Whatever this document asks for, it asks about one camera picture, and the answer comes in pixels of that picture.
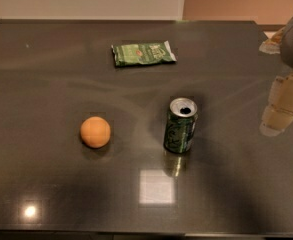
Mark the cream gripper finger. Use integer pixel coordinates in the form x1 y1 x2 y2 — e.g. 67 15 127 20
260 72 293 137
259 28 284 54

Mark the green soda can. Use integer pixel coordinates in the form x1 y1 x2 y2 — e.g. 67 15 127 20
164 97 198 154

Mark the green jalapeno chip bag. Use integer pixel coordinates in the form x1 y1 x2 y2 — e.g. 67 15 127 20
112 41 177 67

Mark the orange fruit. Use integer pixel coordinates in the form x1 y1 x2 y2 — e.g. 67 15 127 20
80 116 111 148

